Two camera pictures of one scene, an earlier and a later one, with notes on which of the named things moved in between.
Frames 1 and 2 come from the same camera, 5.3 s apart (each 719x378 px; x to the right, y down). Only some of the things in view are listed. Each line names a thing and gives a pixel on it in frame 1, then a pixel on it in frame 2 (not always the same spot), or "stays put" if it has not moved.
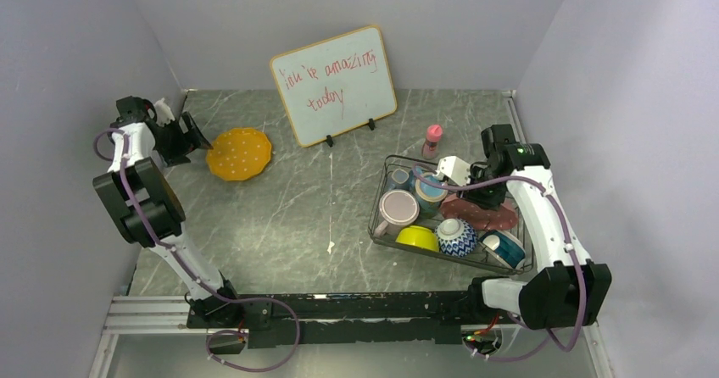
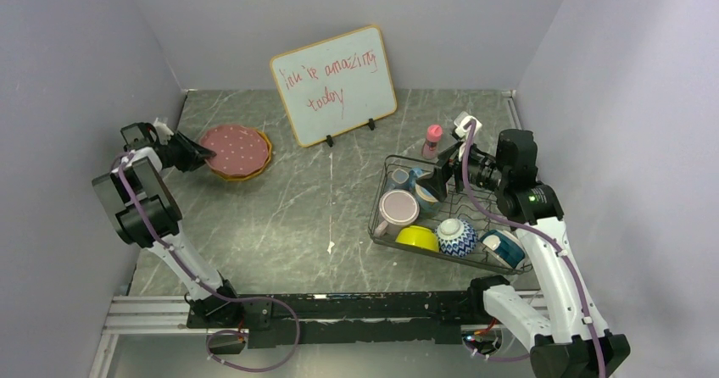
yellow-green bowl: [418, 236] stays put
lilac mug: [398, 208] stays put
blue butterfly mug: [427, 197] stays put
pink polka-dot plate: [465, 212] → [239, 150]
